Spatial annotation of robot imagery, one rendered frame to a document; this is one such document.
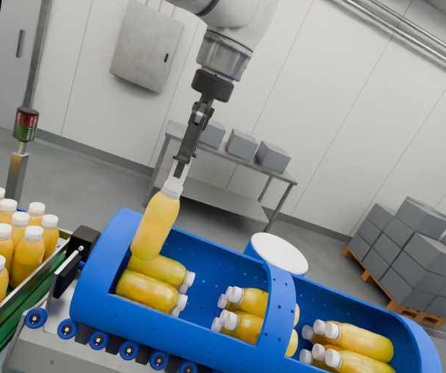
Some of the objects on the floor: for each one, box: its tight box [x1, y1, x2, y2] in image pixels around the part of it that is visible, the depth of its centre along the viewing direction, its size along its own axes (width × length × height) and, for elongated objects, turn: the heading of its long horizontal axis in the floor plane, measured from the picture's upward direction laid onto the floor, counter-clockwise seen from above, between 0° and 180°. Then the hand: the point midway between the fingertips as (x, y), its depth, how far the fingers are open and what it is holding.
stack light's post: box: [4, 151, 29, 207], centre depth 120 cm, size 4×4×110 cm
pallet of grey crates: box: [341, 196, 446, 328], centre depth 385 cm, size 120×80×119 cm
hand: (178, 173), depth 59 cm, fingers closed on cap, 4 cm apart
